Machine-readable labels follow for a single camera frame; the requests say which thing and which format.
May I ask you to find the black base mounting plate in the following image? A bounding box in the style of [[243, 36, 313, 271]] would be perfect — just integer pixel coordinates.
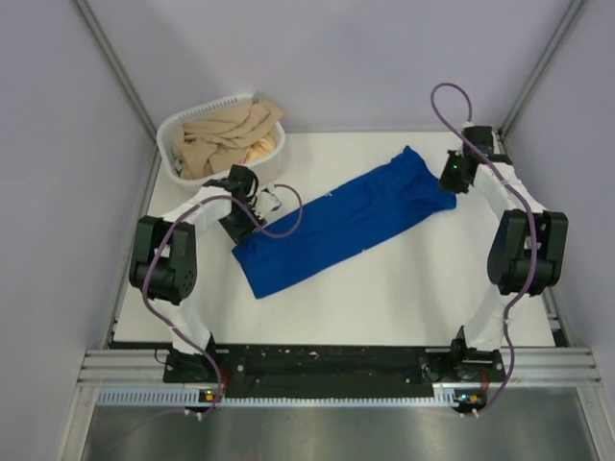
[[162, 342, 505, 398]]

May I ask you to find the blue printed t-shirt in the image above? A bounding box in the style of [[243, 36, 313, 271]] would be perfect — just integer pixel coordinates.
[[233, 146, 456, 299]]

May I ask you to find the beige t-shirt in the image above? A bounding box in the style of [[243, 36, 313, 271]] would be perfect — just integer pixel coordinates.
[[172, 99, 284, 180]]

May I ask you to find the aluminium frame rail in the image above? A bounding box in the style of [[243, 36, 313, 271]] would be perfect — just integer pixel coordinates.
[[77, 350, 168, 387]]

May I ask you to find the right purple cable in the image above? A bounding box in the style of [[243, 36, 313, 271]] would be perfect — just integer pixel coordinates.
[[430, 83, 539, 417]]

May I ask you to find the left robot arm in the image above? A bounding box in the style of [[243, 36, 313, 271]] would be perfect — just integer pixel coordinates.
[[129, 165, 265, 381]]

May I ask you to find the white plastic laundry basket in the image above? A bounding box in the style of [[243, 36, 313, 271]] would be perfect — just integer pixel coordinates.
[[157, 91, 287, 195]]

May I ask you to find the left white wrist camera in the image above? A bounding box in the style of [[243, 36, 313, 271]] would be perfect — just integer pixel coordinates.
[[255, 183, 282, 217]]

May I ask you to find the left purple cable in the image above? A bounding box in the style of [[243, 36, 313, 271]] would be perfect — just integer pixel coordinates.
[[141, 182, 305, 420]]

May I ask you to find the slotted cable duct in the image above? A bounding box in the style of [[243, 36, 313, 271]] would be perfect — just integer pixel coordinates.
[[96, 388, 481, 409]]

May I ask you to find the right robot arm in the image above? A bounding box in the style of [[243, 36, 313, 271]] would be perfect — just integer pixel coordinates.
[[439, 123, 569, 380]]

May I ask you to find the purple cable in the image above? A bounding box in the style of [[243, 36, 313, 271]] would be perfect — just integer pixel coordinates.
[[141, 182, 305, 420], [430, 83, 539, 417]]

